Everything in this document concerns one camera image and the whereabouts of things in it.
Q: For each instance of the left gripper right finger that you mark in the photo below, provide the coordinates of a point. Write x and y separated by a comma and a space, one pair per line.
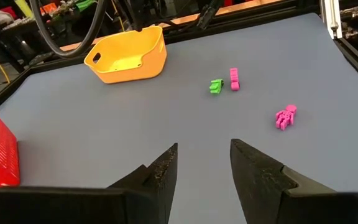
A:
256, 186

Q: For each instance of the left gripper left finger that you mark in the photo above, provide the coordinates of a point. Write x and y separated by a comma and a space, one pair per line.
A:
157, 193

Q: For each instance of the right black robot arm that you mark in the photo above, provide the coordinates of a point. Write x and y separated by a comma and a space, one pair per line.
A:
140, 14

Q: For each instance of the pink skeleton figurine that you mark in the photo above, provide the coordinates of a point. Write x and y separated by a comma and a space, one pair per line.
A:
286, 116

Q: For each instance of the green toy block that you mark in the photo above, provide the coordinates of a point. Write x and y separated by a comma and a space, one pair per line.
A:
216, 86

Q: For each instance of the pink toy block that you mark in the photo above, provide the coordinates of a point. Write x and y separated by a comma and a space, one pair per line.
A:
235, 79

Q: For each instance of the red slotted basket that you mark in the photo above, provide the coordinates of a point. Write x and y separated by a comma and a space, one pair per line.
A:
5, 161

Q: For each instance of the green plastic part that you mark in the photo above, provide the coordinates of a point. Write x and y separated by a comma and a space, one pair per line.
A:
84, 3

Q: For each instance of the orange plastic part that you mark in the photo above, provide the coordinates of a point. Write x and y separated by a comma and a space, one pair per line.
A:
48, 7

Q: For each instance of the silver aluminium bracket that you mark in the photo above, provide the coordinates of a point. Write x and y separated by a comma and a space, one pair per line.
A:
331, 18

